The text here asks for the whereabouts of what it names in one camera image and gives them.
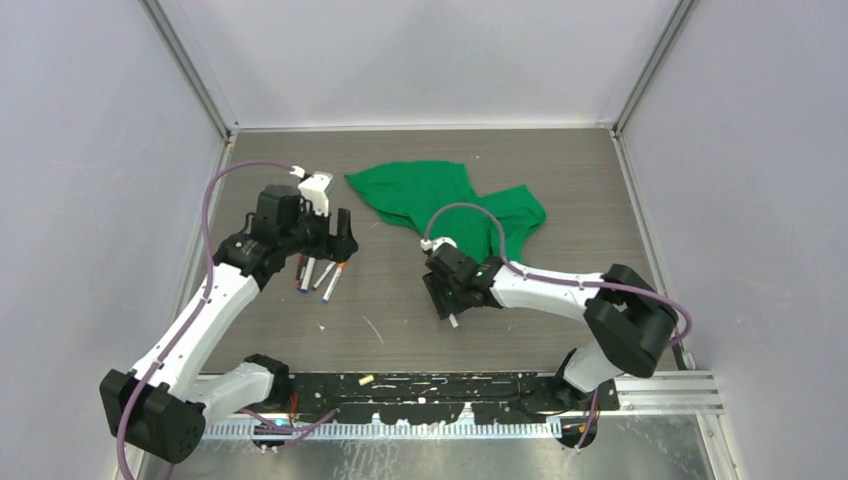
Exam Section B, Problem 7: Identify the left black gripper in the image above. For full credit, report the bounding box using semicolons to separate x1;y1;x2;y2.
280;199;356;264

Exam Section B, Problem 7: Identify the white marker blue end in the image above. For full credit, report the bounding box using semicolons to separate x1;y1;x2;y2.
298;256;316;293

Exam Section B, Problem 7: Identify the red orange pen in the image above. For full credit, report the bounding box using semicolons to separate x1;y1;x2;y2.
295;254;307;290

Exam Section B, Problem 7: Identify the white marker blue tip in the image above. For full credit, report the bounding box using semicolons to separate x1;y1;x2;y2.
321;268;343;303

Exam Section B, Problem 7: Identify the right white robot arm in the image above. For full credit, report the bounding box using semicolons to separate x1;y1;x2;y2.
421;238;678;411

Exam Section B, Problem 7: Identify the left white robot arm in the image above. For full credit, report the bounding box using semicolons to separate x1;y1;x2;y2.
99;185;358;464

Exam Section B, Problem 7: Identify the green cloth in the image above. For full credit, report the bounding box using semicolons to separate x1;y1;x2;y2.
346;160;547;262

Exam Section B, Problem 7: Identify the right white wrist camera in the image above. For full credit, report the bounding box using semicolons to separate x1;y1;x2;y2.
419;237;457;255

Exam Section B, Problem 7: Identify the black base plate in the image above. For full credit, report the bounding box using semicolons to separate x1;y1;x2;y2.
243;372;589;425

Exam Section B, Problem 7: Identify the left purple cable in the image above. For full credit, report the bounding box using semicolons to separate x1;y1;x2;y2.
115;159;339;480

